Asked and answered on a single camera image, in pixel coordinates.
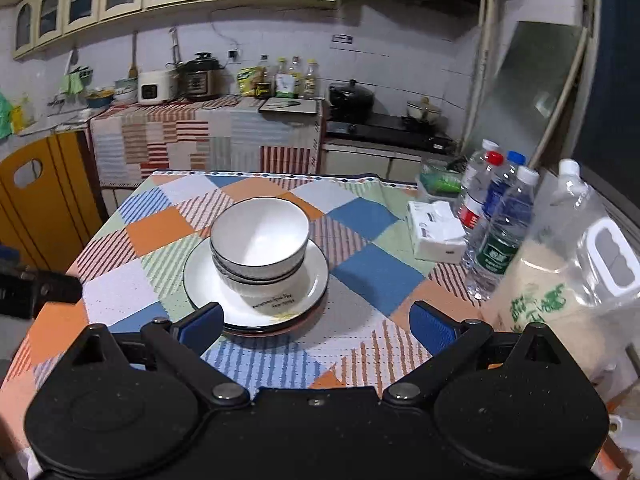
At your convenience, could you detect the white cap water bottle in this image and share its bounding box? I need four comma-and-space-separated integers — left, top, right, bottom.
462, 139, 502, 196

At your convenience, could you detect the blue cap water bottle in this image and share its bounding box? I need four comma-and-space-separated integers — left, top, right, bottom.
484, 150, 527, 233

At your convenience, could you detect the cream base cabinet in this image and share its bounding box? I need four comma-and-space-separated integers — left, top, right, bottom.
322, 142, 427, 187

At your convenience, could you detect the white printed plate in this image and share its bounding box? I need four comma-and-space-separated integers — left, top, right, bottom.
182, 236, 330, 332

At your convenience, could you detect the clear rice bag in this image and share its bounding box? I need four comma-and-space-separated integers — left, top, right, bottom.
481, 159, 640, 378

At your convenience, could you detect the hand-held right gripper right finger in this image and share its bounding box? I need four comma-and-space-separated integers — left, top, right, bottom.
382, 301, 566, 407

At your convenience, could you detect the yellow plastic bag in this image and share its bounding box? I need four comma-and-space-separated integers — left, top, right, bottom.
10, 97, 31, 131

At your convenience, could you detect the green hanging cloth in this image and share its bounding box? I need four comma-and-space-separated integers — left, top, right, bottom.
62, 67, 94, 97

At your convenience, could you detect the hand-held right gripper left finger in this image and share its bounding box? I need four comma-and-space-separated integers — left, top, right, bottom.
60, 302, 251, 409

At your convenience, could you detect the black pressure cooker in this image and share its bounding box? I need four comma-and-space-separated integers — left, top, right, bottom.
178, 52, 225, 102

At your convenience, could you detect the red cap water bottle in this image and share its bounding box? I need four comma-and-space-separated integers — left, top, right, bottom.
458, 152, 504, 242

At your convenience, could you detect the white rice cooker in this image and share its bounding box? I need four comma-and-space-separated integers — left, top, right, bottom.
137, 69, 179, 106

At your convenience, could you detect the yellow green snack packet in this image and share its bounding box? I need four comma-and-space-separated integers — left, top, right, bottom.
236, 67, 261, 97

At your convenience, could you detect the striped patchwork counter cloth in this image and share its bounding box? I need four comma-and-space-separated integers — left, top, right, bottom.
88, 95, 325, 189

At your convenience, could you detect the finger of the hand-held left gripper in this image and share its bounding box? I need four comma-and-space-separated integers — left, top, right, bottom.
30, 271, 84, 305

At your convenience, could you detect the white black-rimmed bowl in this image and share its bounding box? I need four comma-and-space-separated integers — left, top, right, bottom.
209, 198, 311, 275
212, 254, 307, 298

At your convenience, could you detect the green plastic bag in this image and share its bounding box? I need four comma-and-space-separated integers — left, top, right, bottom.
0, 92, 15, 141

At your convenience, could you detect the black gas stove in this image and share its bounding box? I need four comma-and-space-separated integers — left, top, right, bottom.
324, 112, 455, 154

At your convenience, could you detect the dark sauce bottle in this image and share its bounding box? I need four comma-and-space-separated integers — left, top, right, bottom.
255, 54, 274, 99

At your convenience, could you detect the green lidded container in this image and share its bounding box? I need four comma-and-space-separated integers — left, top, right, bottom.
418, 159, 464, 197

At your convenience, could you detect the leaning glass panel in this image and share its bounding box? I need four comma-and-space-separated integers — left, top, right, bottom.
469, 21, 590, 173

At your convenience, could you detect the white tissue pack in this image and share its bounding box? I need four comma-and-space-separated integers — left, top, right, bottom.
406, 200, 468, 264

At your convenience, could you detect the cutting board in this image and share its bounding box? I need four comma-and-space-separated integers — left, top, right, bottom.
258, 97, 319, 114

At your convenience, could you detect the cream pot with lid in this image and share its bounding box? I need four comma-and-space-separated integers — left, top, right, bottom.
405, 95, 444, 124

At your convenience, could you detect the blue bowl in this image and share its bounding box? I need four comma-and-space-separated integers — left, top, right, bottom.
84, 88, 115, 110

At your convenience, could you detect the black wok with lid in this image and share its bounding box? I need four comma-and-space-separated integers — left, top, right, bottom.
328, 78, 376, 111

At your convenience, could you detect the green label water bottle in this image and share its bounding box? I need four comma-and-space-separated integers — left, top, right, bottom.
461, 165, 540, 302

